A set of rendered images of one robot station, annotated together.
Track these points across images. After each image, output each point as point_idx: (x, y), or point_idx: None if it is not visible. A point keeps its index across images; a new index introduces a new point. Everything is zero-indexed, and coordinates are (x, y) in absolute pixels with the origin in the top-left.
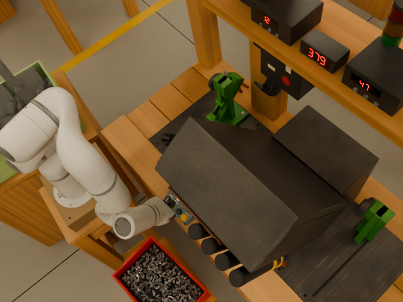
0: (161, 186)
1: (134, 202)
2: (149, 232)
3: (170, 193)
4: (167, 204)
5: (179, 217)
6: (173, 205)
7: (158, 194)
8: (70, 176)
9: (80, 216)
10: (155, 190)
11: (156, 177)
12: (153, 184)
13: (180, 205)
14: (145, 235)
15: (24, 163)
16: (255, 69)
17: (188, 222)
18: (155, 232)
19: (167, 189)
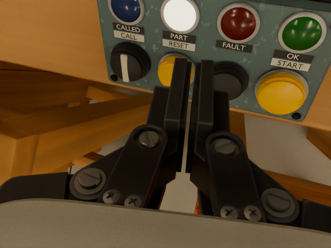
0: (59, 25)
1: (76, 83)
2: (137, 117)
3: (115, 28)
4: (170, 158)
5: (246, 102)
6: (222, 108)
7: (75, 66)
8: None
9: None
10: (50, 62)
11: (13, 4)
12: (25, 40)
13: (215, 49)
14: (134, 126)
15: None
16: None
17: (314, 99)
18: (146, 106)
19: (89, 15)
